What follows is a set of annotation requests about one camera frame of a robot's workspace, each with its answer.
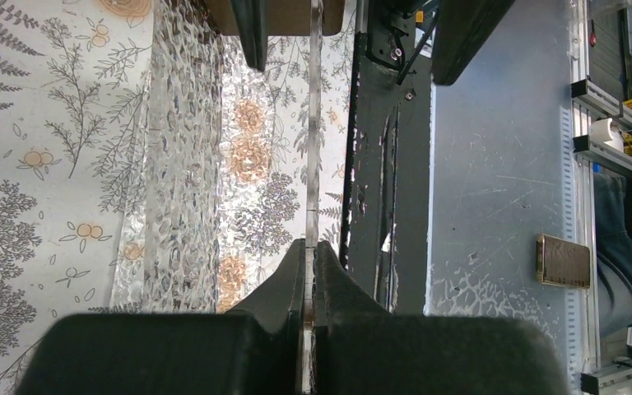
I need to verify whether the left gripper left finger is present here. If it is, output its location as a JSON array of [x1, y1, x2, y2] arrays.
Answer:
[[16, 239, 305, 394]]

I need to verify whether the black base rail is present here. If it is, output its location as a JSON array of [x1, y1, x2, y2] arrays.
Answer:
[[339, 1, 438, 314]]

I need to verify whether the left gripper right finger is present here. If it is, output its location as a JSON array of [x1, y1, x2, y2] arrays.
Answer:
[[314, 242, 567, 394]]

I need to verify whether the brown box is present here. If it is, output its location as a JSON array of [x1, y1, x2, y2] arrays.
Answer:
[[536, 234, 592, 289]]

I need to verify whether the clear acrylic toiletry tray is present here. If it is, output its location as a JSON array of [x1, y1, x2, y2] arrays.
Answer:
[[107, 1, 311, 314]]

